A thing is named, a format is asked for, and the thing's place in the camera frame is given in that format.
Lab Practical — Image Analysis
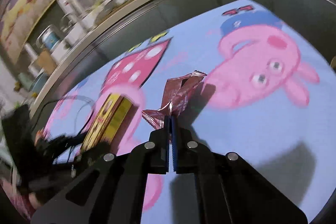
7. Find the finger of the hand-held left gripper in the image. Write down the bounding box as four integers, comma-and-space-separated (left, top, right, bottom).
49, 135, 112, 164

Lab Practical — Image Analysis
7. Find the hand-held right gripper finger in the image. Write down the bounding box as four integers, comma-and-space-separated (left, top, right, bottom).
171, 115, 308, 224
31, 115, 172, 224

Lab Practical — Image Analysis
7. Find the yellow cardboard box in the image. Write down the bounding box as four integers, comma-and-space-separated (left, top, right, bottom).
80, 93, 132, 152

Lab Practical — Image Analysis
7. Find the red snack wrapper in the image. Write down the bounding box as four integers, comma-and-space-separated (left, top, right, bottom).
142, 70, 208, 135

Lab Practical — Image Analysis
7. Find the light blue basin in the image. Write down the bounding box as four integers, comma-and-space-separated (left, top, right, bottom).
28, 73, 50, 92

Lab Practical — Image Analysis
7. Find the wooden cutting board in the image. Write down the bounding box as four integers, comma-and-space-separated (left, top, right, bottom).
35, 50, 58, 73

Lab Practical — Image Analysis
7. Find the cartoon printed blanket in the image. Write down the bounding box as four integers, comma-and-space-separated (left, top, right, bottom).
42, 0, 332, 224

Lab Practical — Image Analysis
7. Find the blue white packet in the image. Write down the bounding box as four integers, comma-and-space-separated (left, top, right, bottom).
42, 30, 58, 50

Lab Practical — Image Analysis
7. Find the black cable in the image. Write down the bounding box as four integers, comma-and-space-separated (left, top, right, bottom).
51, 95, 95, 164

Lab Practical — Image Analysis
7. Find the wall poster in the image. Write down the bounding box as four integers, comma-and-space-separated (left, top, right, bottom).
0, 0, 62, 63

